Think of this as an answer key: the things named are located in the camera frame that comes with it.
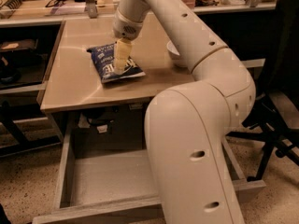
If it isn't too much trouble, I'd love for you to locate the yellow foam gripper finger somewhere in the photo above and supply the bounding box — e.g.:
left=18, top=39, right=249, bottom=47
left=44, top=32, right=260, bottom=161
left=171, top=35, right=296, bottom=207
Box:
left=113, top=38, right=132, bottom=75

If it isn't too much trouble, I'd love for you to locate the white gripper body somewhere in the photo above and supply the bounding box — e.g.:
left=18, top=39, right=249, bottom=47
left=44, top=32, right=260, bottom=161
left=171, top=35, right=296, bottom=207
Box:
left=113, top=10, right=143, bottom=40

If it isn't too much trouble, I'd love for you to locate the blue Kettle chip bag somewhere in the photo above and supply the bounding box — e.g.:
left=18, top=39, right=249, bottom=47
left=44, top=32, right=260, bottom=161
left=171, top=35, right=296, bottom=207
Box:
left=87, top=44, right=145, bottom=84

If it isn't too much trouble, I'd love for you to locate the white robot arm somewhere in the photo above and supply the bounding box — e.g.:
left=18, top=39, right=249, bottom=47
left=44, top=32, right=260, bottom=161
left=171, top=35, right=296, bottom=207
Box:
left=113, top=0, right=256, bottom=224

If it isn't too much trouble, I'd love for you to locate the beige top drawer cabinet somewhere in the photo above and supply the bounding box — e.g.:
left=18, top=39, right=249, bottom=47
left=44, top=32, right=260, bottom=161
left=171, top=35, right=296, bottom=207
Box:
left=40, top=14, right=193, bottom=137

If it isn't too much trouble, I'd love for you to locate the open grey wooden drawer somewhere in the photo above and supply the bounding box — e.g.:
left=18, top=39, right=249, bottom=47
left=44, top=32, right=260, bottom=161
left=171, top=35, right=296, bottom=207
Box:
left=32, top=109, right=266, bottom=224

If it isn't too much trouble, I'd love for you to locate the white bowl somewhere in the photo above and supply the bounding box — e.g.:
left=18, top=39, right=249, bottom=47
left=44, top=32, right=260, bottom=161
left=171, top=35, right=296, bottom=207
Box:
left=166, top=41, right=186, bottom=68

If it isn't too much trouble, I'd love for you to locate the long background workbench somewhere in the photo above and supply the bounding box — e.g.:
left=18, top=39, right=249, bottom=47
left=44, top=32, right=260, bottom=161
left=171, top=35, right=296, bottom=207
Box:
left=1, top=0, right=275, bottom=31

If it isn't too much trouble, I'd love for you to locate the black soldering stand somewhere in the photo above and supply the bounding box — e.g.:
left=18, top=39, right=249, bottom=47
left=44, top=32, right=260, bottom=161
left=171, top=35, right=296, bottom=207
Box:
left=1, top=0, right=22, bottom=12

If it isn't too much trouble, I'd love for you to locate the black cable under cabinet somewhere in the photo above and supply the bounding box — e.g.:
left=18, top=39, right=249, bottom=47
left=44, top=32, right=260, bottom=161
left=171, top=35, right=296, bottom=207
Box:
left=81, top=106, right=120, bottom=128

